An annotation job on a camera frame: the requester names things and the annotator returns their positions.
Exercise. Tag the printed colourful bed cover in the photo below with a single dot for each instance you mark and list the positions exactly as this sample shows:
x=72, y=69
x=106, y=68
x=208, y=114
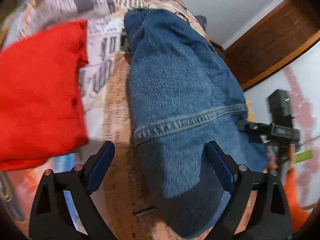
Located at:
x=124, y=200

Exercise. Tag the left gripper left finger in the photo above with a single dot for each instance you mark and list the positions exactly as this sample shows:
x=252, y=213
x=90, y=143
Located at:
x=50, y=217

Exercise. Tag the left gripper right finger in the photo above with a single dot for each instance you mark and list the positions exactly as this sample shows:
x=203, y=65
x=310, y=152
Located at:
x=258, y=207

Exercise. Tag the person right hand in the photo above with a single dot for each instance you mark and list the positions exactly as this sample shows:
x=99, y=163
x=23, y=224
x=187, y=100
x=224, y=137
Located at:
x=272, y=165

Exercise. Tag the wooden door frame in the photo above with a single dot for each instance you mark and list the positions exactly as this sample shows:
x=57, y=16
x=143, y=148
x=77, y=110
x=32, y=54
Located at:
x=284, y=34

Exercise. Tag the blue denim jacket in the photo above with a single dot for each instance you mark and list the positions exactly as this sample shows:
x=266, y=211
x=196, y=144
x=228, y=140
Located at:
x=182, y=96

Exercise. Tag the orange sleeve forearm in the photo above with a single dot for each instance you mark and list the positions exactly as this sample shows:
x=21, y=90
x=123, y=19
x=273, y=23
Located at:
x=298, y=215

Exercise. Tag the purple grey backpack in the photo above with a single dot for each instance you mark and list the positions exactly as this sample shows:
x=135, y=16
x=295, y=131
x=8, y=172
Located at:
x=202, y=20

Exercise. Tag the folded red garment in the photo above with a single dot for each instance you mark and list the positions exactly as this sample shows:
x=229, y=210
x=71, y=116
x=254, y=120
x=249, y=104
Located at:
x=41, y=109

